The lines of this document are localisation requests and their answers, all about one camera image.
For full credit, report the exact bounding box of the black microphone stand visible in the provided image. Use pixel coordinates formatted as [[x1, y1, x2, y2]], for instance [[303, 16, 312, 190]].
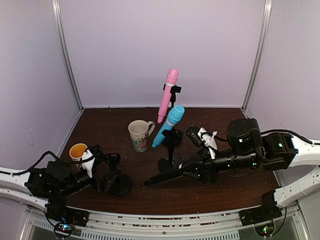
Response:
[[159, 85, 184, 148], [103, 153, 133, 197]]

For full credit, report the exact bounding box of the black toy microphone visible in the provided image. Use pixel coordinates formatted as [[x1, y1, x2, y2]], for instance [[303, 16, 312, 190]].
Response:
[[143, 161, 192, 187]]

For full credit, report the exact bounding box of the taped base microphone stand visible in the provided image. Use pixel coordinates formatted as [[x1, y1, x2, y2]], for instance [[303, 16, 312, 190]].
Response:
[[158, 127, 184, 173]]

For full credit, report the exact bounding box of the blue toy microphone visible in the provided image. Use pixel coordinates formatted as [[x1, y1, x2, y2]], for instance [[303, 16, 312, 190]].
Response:
[[152, 105, 185, 148]]

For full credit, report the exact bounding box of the pink toy microphone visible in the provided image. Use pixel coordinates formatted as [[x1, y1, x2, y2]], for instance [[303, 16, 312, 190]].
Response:
[[157, 68, 179, 124]]

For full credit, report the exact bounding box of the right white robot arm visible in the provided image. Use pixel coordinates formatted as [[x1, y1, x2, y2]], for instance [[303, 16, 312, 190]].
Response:
[[178, 118, 320, 210]]

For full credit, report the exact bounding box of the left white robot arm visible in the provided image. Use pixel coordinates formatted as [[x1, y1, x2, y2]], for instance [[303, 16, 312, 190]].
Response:
[[0, 143, 121, 206]]

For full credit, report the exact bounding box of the yellow inside cup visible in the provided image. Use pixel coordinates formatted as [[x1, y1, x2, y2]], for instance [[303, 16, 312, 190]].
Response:
[[69, 143, 88, 161]]

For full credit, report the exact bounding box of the white ceramic mug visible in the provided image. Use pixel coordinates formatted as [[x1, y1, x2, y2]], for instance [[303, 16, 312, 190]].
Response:
[[128, 119, 155, 153]]

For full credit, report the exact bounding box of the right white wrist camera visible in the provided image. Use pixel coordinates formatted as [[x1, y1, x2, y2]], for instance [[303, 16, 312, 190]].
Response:
[[197, 127, 218, 160]]

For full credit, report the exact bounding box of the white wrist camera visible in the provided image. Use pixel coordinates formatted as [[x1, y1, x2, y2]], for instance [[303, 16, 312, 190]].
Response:
[[80, 149, 95, 178], [197, 127, 218, 160]]

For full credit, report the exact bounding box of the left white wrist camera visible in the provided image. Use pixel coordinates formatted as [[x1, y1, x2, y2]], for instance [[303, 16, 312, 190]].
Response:
[[80, 149, 95, 178]]

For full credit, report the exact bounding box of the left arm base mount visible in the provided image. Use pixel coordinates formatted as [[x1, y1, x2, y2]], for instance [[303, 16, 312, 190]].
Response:
[[43, 198, 90, 240]]

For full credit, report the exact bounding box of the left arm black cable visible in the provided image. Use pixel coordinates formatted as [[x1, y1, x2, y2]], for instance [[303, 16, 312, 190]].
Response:
[[0, 150, 86, 176]]

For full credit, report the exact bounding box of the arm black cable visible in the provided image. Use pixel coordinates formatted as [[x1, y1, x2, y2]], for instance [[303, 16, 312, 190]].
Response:
[[214, 128, 320, 146], [0, 150, 86, 176]]

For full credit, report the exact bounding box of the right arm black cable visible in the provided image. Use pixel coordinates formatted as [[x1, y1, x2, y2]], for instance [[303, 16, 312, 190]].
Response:
[[214, 128, 320, 146]]

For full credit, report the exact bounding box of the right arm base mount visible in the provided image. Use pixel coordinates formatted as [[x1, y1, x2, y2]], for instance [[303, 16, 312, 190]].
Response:
[[238, 190, 288, 239]]

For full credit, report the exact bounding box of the right aluminium frame post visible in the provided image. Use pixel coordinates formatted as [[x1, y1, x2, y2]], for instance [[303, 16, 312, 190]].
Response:
[[241, 0, 273, 118]]

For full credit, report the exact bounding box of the aluminium frame post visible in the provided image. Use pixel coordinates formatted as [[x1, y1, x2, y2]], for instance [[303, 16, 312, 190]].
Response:
[[51, 0, 84, 112], [241, 0, 273, 118]]

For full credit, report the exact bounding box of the front aluminium rail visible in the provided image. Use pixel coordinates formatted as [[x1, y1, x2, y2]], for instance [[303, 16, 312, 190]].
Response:
[[24, 199, 311, 240]]

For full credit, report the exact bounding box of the left aluminium frame post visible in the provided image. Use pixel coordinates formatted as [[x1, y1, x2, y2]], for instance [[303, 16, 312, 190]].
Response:
[[51, 0, 84, 112]]

